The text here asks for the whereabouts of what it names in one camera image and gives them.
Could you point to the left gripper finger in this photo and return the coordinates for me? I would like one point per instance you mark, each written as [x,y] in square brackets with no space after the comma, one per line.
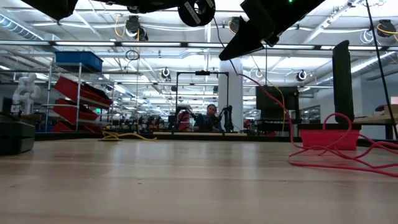
[172,4]

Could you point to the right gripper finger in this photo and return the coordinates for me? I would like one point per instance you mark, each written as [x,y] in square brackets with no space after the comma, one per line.
[242,43]

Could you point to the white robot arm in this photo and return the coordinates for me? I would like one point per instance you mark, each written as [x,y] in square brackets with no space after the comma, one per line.
[26,93]

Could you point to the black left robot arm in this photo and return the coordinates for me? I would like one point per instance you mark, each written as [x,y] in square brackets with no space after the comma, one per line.
[53,7]

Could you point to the white building column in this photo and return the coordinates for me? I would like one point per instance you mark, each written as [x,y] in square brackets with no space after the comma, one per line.
[233,93]

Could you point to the black monitor on cart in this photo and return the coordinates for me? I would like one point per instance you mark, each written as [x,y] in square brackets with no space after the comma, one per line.
[273,102]

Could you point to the person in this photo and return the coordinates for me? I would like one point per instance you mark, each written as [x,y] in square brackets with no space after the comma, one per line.
[211,109]

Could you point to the blue storage bin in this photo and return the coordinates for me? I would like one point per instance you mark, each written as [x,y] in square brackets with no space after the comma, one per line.
[77,60]

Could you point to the metal shelf rack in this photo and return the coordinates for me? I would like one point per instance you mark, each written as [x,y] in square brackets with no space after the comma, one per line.
[78,93]

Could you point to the red collapsible tray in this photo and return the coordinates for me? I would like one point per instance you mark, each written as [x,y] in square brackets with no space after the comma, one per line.
[311,137]

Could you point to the wood-topped work table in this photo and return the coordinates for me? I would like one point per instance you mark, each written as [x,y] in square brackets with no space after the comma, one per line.
[373,119]

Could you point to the cardboard box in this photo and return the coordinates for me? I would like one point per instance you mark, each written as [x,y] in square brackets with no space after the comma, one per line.
[392,109]

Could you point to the black zip case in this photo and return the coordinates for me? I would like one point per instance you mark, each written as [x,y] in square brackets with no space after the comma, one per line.
[15,138]

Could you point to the black gantry frame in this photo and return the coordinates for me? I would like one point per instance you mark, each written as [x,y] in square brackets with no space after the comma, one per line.
[202,73]

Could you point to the black aluminium table frame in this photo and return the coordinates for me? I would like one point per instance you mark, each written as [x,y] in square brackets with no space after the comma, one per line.
[264,138]

